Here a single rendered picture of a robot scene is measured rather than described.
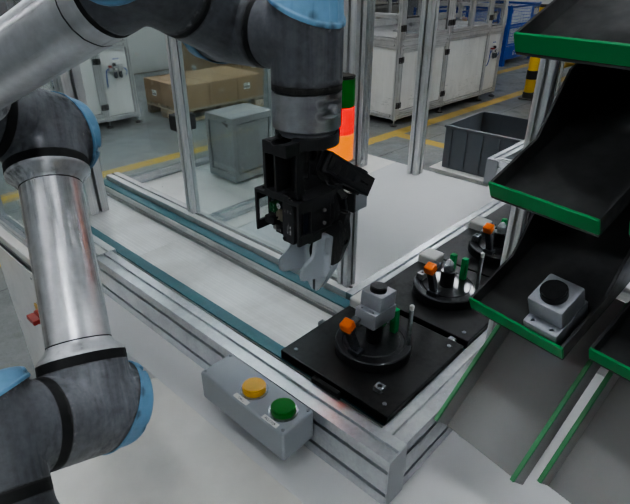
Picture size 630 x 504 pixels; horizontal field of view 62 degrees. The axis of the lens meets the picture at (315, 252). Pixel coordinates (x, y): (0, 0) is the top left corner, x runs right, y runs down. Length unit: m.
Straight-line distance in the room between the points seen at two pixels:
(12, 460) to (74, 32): 0.44
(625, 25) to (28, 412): 0.74
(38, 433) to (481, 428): 0.57
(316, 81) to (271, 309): 0.72
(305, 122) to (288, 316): 0.67
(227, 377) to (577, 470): 0.55
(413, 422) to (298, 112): 0.53
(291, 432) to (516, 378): 0.35
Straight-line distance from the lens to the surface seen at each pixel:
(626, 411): 0.81
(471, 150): 2.88
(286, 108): 0.55
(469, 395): 0.84
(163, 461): 0.98
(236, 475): 0.94
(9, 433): 0.68
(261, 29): 0.56
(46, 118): 0.85
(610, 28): 0.63
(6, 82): 0.68
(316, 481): 0.92
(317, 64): 0.54
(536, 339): 0.68
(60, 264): 0.79
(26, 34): 0.62
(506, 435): 0.81
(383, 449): 0.83
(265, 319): 1.15
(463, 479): 0.95
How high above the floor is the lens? 1.59
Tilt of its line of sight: 29 degrees down
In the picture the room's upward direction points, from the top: straight up
